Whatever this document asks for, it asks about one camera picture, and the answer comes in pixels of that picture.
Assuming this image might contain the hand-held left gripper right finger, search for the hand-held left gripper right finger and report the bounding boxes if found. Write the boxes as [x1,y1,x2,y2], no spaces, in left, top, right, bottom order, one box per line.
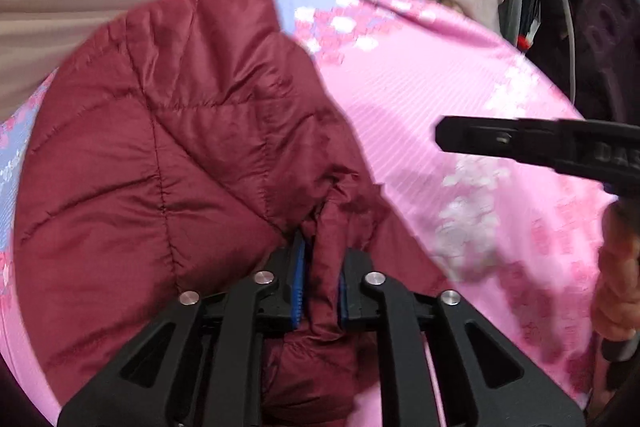
[339,248,587,427]

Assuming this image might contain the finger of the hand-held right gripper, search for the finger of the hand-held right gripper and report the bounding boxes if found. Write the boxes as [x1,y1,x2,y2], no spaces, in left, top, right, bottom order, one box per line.
[434,115,576,170]

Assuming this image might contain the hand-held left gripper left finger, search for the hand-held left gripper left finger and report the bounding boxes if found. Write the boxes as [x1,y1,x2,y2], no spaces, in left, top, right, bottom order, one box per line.
[57,234,307,427]

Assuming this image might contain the maroon puffer jacket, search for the maroon puffer jacket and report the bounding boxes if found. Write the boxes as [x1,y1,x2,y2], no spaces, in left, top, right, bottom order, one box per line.
[12,0,451,427]

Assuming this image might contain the person's right hand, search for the person's right hand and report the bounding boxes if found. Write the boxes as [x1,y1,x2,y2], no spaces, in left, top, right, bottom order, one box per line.
[591,201,640,344]

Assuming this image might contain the pink floral bed sheet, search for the pink floral bed sheet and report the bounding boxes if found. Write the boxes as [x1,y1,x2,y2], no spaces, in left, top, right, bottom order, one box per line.
[0,0,621,427]

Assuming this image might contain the grey cable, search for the grey cable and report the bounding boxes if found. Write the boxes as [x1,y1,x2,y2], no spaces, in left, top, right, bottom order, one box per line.
[542,0,582,108]

